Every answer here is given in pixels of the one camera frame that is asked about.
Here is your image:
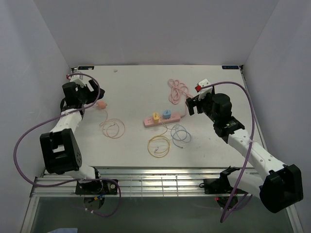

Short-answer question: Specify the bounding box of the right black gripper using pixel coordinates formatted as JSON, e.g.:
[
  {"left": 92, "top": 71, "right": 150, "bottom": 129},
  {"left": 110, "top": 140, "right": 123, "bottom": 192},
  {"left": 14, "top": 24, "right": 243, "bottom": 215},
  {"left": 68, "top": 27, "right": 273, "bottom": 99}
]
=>
[{"left": 185, "top": 92, "right": 218, "bottom": 123}]

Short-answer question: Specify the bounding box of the pink charger plug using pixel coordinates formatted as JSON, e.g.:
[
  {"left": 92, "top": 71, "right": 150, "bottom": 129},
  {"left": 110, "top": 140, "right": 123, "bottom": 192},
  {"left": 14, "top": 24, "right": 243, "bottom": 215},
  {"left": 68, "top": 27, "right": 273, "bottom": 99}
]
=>
[{"left": 96, "top": 101, "right": 107, "bottom": 109}]

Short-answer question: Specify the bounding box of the blue charger plug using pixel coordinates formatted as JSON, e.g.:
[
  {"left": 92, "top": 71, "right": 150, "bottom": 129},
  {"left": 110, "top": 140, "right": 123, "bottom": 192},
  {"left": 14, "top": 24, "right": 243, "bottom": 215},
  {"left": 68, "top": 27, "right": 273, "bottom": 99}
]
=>
[{"left": 162, "top": 110, "right": 171, "bottom": 119}]

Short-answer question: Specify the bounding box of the yellow charger plug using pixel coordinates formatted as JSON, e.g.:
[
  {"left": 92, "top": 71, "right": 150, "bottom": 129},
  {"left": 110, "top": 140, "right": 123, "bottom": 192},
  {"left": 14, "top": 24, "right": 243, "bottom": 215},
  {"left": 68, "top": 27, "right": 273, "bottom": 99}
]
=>
[{"left": 153, "top": 112, "right": 160, "bottom": 124}]

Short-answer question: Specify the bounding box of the pink power strip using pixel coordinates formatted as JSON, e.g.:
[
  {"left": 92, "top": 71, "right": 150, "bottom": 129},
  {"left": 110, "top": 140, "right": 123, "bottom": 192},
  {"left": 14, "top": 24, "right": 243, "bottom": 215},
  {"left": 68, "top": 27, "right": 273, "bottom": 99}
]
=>
[{"left": 143, "top": 114, "right": 181, "bottom": 128}]

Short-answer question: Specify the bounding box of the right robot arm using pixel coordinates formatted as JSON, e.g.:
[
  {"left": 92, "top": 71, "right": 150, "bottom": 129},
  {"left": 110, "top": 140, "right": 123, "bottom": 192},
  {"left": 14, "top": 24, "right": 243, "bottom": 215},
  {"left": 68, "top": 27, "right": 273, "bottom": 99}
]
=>
[{"left": 186, "top": 88, "right": 303, "bottom": 213}]

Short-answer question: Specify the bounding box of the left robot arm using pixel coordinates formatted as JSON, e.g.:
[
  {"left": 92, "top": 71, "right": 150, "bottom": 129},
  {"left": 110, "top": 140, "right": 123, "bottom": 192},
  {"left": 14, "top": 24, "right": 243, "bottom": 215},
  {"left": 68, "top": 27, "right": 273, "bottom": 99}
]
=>
[{"left": 39, "top": 80, "right": 104, "bottom": 194}]

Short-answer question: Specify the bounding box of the left blue corner label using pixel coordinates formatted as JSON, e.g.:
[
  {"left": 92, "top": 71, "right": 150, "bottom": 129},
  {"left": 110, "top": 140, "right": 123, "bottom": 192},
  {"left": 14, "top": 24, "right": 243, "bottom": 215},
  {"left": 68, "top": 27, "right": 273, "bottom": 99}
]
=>
[{"left": 78, "top": 66, "right": 94, "bottom": 70}]

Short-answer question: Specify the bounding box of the blue corner label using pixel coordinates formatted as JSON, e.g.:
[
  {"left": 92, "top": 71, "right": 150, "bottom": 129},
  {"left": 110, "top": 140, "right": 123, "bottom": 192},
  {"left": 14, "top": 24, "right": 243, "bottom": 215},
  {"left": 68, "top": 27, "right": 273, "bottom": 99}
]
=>
[
  {"left": 222, "top": 66, "right": 239, "bottom": 70},
  {"left": 78, "top": 66, "right": 94, "bottom": 70}
]

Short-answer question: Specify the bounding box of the right blue corner label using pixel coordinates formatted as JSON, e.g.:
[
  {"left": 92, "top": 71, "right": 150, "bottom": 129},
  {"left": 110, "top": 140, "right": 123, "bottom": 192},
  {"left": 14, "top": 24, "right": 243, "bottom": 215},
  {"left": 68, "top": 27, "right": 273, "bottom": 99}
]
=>
[{"left": 222, "top": 66, "right": 239, "bottom": 70}]

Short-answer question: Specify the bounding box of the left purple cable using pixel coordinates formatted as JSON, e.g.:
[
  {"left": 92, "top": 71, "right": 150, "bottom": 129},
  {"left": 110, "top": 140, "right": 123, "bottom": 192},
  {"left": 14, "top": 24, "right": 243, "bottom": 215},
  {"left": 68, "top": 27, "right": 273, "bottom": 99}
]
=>
[{"left": 13, "top": 72, "right": 121, "bottom": 218}]

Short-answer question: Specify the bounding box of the purple cable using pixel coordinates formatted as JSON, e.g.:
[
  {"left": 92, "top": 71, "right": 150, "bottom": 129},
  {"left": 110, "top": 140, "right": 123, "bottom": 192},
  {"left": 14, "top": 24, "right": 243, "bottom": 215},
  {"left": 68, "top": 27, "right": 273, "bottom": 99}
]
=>
[
  {"left": 13, "top": 72, "right": 121, "bottom": 218},
  {"left": 198, "top": 81, "right": 256, "bottom": 223}
]

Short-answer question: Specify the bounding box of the pink power strip cord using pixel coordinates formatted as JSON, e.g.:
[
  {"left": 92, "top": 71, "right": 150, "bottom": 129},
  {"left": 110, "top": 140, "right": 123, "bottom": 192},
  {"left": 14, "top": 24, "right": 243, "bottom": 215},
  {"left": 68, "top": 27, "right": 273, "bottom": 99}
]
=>
[{"left": 167, "top": 78, "right": 192, "bottom": 119}]

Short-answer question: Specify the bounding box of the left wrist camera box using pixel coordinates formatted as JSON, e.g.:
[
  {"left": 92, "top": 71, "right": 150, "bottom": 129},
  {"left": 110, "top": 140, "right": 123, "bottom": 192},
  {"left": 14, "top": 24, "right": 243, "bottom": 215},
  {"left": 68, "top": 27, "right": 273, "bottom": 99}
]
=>
[{"left": 66, "top": 73, "right": 86, "bottom": 88}]

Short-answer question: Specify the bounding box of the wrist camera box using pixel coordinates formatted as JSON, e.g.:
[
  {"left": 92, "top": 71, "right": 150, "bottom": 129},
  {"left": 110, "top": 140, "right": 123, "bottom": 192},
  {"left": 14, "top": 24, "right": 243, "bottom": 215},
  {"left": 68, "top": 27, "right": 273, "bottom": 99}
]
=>
[
  {"left": 66, "top": 73, "right": 86, "bottom": 88},
  {"left": 195, "top": 79, "right": 213, "bottom": 100}
]

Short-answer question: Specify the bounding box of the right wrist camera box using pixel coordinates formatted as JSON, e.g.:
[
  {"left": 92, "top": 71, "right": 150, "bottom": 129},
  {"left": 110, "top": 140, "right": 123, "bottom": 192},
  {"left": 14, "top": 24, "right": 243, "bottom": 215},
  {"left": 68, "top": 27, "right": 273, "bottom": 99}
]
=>
[{"left": 195, "top": 79, "right": 213, "bottom": 100}]

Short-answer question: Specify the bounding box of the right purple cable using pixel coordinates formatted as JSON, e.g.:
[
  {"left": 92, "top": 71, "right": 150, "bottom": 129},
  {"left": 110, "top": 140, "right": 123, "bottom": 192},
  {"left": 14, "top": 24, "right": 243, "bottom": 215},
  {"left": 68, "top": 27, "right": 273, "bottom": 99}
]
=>
[{"left": 198, "top": 81, "right": 256, "bottom": 223}]

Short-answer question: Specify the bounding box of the blue charging cable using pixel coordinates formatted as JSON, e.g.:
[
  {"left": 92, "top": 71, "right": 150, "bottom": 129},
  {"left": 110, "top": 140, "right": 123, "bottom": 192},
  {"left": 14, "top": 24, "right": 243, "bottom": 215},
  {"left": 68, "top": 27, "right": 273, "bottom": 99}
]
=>
[{"left": 170, "top": 124, "right": 192, "bottom": 149}]

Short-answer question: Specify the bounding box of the orange pink charging cable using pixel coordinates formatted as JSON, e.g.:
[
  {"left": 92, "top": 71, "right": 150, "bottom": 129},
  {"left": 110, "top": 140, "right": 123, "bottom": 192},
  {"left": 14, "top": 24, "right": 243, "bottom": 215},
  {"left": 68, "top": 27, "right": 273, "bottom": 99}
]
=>
[{"left": 99, "top": 108, "right": 126, "bottom": 139}]

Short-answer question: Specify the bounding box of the aluminium rail frame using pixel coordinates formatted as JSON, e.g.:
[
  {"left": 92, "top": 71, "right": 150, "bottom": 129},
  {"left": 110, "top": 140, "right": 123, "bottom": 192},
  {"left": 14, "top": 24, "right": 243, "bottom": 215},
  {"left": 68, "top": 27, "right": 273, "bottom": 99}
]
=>
[{"left": 30, "top": 66, "right": 292, "bottom": 198}]

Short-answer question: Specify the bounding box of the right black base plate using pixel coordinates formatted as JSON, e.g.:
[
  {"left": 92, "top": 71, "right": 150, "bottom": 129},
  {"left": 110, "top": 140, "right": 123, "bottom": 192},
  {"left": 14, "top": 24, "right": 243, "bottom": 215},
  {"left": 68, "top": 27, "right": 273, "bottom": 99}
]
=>
[{"left": 199, "top": 166, "right": 240, "bottom": 194}]

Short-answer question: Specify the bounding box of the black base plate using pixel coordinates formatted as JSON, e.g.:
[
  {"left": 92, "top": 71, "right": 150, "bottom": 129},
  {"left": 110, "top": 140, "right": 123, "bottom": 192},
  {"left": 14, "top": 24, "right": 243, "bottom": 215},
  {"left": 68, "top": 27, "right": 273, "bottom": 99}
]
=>
[
  {"left": 75, "top": 181, "right": 118, "bottom": 195},
  {"left": 199, "top": 166, "right": 240, "bottom": 194}
]

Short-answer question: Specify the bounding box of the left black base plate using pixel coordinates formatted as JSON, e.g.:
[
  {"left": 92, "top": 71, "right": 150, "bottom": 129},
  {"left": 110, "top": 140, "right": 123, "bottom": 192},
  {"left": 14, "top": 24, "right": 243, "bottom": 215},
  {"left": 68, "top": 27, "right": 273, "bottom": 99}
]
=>
[{"left": 75, "top": 181, "right": 118, "bottom": 195}]

